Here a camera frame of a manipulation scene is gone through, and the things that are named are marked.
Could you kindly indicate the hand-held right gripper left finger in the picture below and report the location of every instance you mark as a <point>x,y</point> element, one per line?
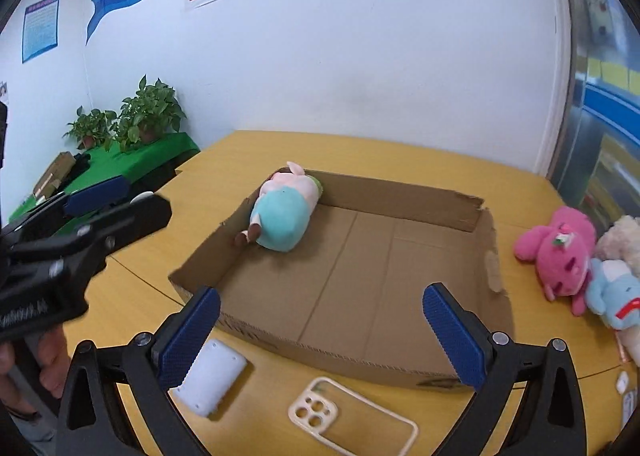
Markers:
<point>186,342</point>

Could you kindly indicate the small potted green plant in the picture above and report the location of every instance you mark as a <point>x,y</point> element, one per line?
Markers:
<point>90,128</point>

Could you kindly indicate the blue framed wall poster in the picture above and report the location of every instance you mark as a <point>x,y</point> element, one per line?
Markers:
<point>41,28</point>

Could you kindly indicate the white plastic device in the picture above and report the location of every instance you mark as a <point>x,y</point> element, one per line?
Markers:
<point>212,378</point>

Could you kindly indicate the large potted green plant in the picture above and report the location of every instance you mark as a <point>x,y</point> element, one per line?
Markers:
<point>150,111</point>

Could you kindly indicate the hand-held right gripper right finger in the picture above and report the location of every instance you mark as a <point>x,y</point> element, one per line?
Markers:
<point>456,338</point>

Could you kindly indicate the cream clear phone case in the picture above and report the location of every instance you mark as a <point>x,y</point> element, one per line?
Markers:
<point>307,408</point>

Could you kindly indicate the blue banner on glass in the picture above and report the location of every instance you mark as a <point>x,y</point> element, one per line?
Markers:
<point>615,106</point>

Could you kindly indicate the teal and pink plush pig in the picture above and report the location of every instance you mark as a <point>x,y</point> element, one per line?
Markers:
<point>280,216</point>

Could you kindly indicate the small white object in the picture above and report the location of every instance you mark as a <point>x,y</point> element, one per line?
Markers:
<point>623,382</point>

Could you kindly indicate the green covered side table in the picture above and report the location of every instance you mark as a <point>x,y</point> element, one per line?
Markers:
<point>150,156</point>

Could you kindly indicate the brown cardboard box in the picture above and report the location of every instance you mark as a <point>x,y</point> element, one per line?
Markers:
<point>360,281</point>

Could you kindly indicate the person's left hand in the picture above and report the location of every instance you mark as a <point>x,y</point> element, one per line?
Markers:
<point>52,358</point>

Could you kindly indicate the cream plush toy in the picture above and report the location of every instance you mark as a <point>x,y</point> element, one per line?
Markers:
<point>622,238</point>

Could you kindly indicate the black object on green table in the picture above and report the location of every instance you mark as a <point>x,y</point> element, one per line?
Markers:
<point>80,166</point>

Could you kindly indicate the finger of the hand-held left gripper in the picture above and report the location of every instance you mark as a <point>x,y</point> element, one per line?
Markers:
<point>135,221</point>
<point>97,193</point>

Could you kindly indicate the light blue plush toy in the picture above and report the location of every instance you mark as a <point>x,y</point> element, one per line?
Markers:
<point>615,293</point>

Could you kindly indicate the pink plush toy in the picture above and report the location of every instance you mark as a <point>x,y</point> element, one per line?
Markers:
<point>560,256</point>

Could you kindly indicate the small cardboard carton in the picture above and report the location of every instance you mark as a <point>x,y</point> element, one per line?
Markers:
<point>52,173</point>

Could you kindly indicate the cartoon sticker on glass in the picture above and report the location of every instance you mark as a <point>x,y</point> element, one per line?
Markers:
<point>602,6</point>

